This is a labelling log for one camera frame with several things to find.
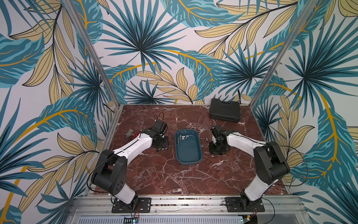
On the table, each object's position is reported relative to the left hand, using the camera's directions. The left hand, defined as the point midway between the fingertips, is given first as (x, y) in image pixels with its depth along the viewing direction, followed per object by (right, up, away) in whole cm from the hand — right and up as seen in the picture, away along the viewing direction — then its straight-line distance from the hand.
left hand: (164, 145), depth 88 cm
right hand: (+31, -5, +4) cm, 32 cm away
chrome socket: (+29, +2, +10) cm, 31 cm away
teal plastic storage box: (+15, -1, +7) cm, 17 cm away
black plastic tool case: (+47, +23, +25) cm, 57 cm away
